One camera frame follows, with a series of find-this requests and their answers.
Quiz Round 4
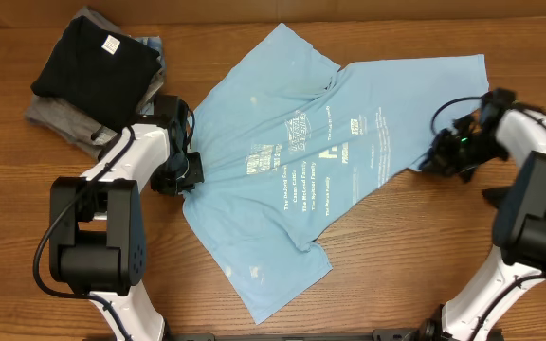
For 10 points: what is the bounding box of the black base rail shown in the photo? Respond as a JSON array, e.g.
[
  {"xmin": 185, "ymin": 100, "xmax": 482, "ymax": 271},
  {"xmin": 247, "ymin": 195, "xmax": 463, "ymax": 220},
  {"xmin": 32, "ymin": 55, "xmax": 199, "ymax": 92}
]
[{"xmin": 162, "ymin": 329, "xmax": 445, "ymax": 341}]

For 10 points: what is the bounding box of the light blue printed t-shirt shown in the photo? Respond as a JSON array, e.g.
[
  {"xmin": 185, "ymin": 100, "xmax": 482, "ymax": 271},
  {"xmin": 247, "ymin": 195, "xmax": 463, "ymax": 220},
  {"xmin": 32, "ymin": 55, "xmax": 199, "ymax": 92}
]
[{"xmin": 183, "ymin": 25, "xmax": 489, "ymax": 323}]

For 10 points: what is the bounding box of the folded black t-shirt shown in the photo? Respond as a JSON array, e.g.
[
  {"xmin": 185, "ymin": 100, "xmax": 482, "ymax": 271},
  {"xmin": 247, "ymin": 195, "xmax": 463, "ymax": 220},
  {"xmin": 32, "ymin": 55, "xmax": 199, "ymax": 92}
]
[{"xmin": 31, "ymin": 16, "xmax": 161, "ymax": 133}]

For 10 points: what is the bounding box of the folded blue denim garment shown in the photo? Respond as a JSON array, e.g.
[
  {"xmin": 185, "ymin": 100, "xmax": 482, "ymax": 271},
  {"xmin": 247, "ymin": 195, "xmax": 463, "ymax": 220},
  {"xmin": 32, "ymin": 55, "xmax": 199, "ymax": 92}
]
[{"xmin": 132, "ymin": 36, "xmax": 167, "ymax": 115}]

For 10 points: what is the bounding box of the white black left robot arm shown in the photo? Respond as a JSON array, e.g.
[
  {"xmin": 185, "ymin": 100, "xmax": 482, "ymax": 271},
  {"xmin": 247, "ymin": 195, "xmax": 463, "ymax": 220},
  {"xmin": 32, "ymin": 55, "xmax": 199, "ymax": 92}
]
[{"xmin": 32, "ymin": 95, "xmax": 204, "ymax": 340}]

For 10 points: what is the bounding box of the crumpled black garment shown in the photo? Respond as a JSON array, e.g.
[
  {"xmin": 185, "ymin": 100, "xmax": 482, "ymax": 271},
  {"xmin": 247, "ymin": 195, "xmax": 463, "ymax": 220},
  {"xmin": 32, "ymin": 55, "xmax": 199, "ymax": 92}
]
[{"xmin": 482, "ymin": 186, "xmax": 511, "ymax": 208}]

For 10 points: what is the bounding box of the folded grey garment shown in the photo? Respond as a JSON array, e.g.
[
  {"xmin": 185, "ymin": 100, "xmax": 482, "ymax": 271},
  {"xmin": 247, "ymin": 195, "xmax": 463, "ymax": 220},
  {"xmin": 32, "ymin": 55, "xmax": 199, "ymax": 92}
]
[{"xmin": 25, "ymin": 7, "xmax": 136, "ymax": 158}]

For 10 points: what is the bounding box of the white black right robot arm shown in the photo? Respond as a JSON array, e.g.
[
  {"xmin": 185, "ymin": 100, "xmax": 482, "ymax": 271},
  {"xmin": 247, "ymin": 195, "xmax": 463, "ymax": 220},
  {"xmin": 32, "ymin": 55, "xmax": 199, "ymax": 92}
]
[{"xmin": 373, "ymin": 88, "xmax": 546, "ymax": 341}]

